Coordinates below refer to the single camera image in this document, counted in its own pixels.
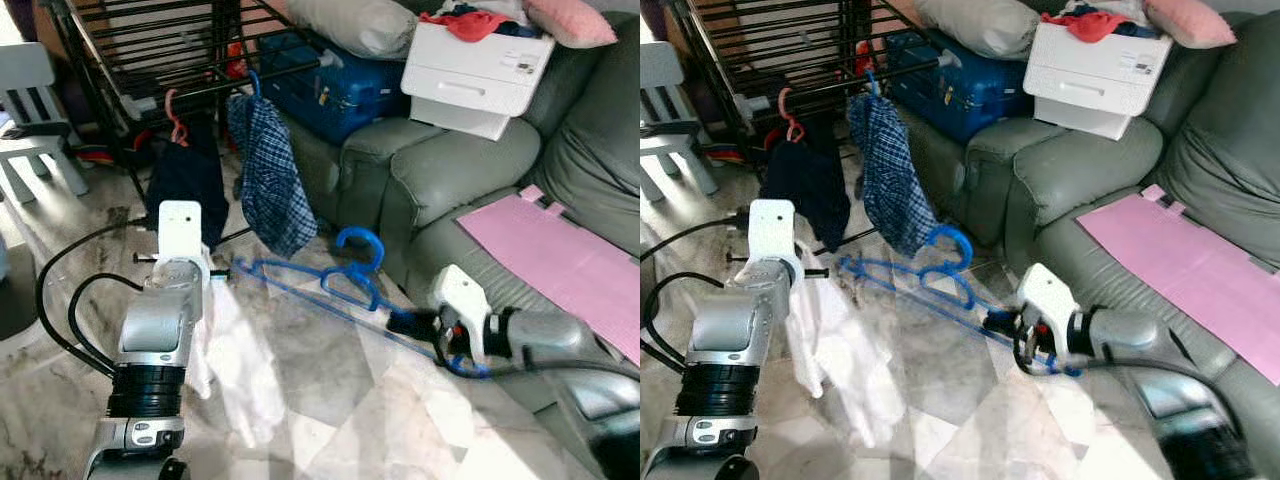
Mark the pink clothes hanger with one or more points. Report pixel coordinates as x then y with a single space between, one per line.
180 132
793 125

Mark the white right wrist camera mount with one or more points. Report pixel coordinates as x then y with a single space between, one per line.
460 300
1045 300

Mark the white child chair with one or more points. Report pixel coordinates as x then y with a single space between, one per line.
665 100
30 100

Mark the blue plastic clothes hanger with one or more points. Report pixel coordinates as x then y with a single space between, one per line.
360 232
254 82
950 230
873 82

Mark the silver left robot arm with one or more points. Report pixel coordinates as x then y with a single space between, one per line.
155 340
725 340

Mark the pink flat mat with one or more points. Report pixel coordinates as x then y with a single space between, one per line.
560 260
1190 265

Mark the grey pillow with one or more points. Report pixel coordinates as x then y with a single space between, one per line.
350 25
975 25

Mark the blue plaid garment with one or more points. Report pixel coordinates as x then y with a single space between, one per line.
270 180
895 175

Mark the navy blue garment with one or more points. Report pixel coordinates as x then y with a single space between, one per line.
805 190
190 190

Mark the red cloth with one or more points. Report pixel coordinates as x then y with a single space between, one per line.
1090 25
465 25

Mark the white shirt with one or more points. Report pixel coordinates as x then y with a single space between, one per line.
240 370
840 370

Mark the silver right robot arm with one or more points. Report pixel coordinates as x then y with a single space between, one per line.
1150 350
560 340

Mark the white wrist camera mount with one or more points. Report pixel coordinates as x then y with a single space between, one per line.
770 230
1045 300
182 230
460 300

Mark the pink pillow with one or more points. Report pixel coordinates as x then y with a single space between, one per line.
570 20
1190 20

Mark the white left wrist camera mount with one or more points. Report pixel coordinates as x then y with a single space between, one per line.
770 230
182 230

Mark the grey green leather sofa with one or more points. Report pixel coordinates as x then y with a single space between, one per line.
1100 170
470 170

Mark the blue suitcase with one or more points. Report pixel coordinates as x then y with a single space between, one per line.
330 90
950 90

